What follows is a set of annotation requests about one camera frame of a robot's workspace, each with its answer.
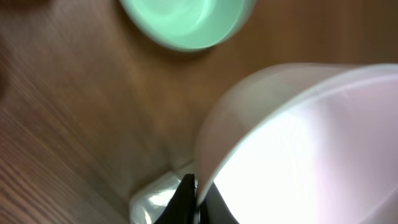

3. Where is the pink bowl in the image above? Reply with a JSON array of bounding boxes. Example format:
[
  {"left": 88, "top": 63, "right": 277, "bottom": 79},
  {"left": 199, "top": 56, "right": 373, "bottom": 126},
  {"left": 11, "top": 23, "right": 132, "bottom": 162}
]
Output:
[{"left": 195, "top": 63, "right": 397, "bottom": 223}]

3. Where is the mint green bowl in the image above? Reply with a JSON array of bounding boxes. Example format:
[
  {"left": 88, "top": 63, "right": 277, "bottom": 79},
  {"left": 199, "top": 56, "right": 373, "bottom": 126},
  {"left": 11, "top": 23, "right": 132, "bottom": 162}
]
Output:
[{"left": 120, "top": 0, "right": 256, "bottom": 52}]

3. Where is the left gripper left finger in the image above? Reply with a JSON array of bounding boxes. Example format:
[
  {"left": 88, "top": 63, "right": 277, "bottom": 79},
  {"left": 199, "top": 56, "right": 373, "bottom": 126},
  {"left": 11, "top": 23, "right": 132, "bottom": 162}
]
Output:
[{"left": 155, "top": 174, "right": 196, "bottom": 224}]

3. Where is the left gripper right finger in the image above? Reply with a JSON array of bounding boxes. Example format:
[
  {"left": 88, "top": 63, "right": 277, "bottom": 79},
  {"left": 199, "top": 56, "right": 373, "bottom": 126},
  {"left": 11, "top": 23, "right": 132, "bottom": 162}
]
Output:
[{"left": 199, "top": 184, "right": 239, "bottom": 224}]

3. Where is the clear plastic storage bin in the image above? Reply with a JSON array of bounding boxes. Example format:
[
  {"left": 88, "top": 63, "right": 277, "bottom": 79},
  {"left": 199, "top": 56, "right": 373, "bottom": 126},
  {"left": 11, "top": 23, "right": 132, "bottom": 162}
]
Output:
[{"left": 129, "top": 162, "right": 195, "bottom": 224}]

